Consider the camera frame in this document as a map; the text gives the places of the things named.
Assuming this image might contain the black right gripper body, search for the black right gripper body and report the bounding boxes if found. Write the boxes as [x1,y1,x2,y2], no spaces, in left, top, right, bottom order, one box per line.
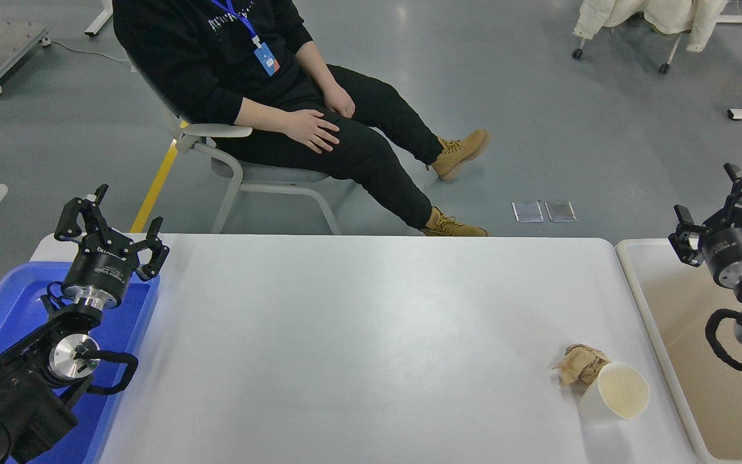
[698,221,742,285]

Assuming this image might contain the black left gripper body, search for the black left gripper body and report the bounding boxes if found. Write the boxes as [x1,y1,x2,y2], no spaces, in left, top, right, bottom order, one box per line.
[61,233,135,302]

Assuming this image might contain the tan paper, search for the tan paper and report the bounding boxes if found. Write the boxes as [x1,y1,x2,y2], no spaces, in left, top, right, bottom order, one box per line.
[553,344,610,387]

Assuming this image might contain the white paper cup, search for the white paper cup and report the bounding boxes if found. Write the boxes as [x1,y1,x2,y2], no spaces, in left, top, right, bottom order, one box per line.
[578,362,651,423]

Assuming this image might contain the person's right hand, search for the person's right hand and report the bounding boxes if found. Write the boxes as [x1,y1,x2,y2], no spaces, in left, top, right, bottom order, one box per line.
[280,108,341,154]

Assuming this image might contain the person's left hand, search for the person's left hand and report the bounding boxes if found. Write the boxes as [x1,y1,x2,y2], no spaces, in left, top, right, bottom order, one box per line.
[323,84,357,119]

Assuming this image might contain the large pale plastic bin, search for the large pale plastic bin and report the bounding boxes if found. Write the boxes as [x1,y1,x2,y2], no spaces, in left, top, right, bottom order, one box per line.
[614,237,742,464]

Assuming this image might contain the blue plastic tray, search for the blue plastic tray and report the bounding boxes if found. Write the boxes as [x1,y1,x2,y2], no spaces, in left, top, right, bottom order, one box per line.
[0,261,160,464]

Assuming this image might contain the silver floor plate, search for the silver floor plate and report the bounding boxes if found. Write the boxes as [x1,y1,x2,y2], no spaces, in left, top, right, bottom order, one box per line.
[545,200,578,223]
[513,201,544,224]

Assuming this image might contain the grey white chair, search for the grey white chair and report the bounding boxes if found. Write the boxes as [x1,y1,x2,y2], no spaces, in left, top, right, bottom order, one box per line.
[128,55,344,235]

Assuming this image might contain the grey wheeled platform cart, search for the grey wheeled platform cart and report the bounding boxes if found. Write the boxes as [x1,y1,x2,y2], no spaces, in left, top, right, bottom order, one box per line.
[0,21,52,97]

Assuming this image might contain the person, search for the person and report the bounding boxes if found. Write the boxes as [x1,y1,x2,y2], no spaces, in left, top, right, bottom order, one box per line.
[112,0,491,237]

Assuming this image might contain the white padded coat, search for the white padded coat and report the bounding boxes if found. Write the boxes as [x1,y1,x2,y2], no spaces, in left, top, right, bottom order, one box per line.
[574,0,729,52]

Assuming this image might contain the blue lanyard badge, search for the blue lanyard badge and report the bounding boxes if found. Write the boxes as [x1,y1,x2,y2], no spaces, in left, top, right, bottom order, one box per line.
[210,0,280,77]

